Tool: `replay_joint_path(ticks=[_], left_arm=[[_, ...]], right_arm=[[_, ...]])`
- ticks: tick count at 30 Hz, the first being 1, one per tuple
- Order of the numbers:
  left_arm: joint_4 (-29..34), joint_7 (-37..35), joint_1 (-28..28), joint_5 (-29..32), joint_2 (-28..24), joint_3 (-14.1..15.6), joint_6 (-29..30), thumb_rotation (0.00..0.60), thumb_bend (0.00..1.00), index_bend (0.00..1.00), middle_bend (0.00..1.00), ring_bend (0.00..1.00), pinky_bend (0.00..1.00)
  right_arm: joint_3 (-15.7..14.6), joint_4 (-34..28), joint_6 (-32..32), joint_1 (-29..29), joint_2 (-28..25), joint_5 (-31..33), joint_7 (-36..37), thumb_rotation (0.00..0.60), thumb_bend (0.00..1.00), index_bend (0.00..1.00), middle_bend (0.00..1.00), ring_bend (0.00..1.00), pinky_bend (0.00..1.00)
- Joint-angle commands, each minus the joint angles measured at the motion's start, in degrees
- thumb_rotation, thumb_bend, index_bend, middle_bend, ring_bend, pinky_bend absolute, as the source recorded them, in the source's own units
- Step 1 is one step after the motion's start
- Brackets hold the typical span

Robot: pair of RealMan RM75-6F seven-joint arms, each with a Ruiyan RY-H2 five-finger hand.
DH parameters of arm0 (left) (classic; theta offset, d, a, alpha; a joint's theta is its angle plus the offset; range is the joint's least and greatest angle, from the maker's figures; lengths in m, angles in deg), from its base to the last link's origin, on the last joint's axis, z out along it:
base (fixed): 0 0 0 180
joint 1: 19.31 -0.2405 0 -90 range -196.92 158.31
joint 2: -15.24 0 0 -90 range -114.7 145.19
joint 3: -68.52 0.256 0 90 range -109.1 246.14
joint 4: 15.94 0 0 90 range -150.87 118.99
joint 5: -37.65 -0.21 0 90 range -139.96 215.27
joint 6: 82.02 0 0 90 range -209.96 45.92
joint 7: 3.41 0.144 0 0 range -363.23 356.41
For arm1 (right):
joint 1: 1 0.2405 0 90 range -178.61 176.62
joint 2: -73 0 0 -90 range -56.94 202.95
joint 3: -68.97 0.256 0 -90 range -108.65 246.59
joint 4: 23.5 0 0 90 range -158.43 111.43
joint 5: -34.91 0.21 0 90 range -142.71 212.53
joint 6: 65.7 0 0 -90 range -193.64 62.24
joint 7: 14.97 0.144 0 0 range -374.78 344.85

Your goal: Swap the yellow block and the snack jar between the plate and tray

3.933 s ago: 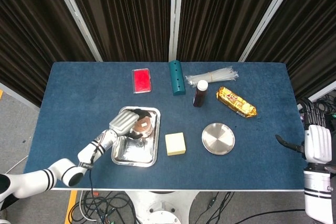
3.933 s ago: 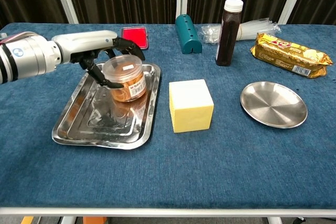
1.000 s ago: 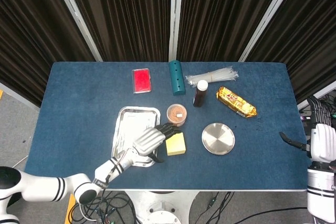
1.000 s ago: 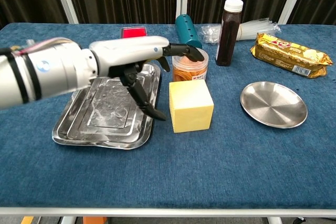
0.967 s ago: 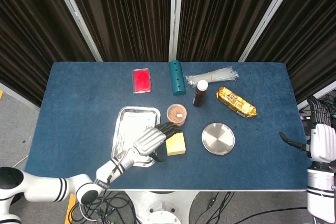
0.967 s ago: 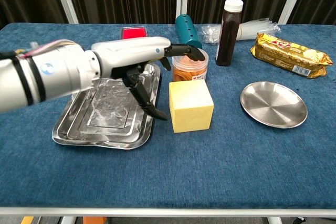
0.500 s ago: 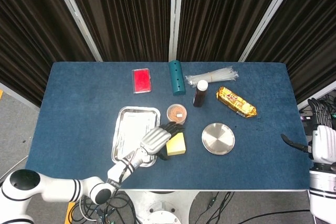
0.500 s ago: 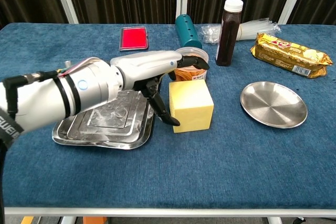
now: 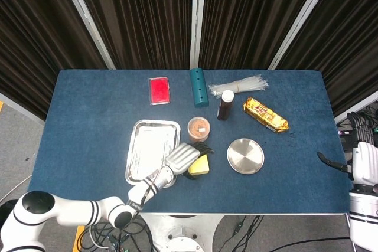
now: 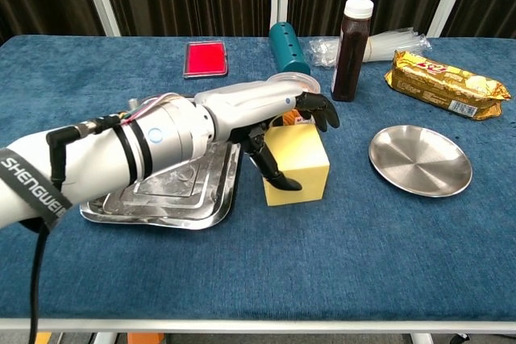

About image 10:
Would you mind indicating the clear jar of rubber bands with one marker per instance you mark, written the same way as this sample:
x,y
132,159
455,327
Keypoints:
x,y
306,82

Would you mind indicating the rectangular steel tray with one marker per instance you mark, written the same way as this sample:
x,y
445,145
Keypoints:
x,y
181,207

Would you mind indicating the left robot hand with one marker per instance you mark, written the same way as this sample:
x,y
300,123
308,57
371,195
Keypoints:
x,y
250,106

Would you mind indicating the teal half-round holder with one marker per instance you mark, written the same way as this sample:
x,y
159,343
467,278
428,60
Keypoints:
x,y
288,50

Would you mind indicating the round steel plate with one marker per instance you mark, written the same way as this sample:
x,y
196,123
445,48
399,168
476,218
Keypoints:
x,y
419,162

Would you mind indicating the blue tablecloth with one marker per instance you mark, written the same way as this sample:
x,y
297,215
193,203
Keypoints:
x,y
302,259

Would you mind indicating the clear plastic cup stack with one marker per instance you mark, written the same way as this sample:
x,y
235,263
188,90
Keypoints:
x,y
395,44

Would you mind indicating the orange object under table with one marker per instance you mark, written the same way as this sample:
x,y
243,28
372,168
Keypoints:
x,y
145,339

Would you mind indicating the gold biscuit packet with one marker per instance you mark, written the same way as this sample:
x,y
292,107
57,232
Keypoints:
x,y
435,82

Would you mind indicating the dark bottle with white cap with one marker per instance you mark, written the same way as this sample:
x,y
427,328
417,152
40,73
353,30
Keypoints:
x,y
348,58

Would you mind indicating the white table frame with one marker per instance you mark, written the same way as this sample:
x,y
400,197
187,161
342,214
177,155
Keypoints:
x,y
258,326

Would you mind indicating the red ink pad case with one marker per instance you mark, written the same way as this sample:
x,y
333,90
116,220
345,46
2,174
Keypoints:
x,y
205,58

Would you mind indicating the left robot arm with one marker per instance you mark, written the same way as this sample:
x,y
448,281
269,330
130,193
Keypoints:
x,y
101,150

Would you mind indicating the yellow foam cube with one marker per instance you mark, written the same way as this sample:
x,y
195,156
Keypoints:
x,y
306,167

